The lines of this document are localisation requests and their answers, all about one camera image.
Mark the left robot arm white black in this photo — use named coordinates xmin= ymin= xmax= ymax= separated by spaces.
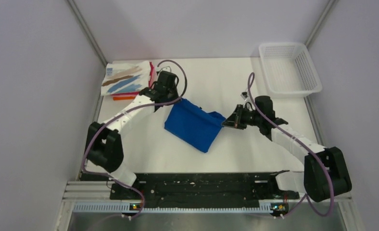
xmin=84 ymin=71 xmax=181 ymax=199

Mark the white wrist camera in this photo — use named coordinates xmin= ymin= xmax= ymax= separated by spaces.
xmin=240 ymin=91 xmax=252 ymax=103
xmin=159 ymin=66 xmax=172 ymax=72

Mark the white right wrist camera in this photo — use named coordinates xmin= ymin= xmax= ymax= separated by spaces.
xmin=240 ymin=91 xmax=252 ymax=103

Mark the orange folded t shirt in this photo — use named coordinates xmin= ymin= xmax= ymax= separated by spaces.
xmin=113 ymin=96 xmax=136 ymax=101

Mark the white slotted cable duct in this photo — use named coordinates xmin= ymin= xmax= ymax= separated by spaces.
xmin=73 ymin=202 xmax=273 ymax=214

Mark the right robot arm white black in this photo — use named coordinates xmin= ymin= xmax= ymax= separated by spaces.
xmin=222 ymin=96 xmax=352 ymax=202

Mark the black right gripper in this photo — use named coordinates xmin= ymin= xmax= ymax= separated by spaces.
xmin=222 ymin=104 xmax=263 ymax=130

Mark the white plastic basket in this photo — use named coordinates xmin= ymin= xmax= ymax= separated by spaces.
xmin=259 ymin=42 xmax=323 ymax=99

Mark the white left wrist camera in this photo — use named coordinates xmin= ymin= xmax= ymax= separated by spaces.
xmin=159 ymin=66 xmax=172 ymax=72

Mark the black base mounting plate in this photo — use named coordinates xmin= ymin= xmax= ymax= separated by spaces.
xmin=81 ymin=171 xmax=335 ymax=210

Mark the white striped folded t shirt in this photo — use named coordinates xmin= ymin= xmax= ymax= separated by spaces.
xmin=101 ymin=60 xmax=152 ymax=96

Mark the blue t shirt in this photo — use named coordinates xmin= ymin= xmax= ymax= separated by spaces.
xmin=164 ymin=99 xmax=225 ymax=153

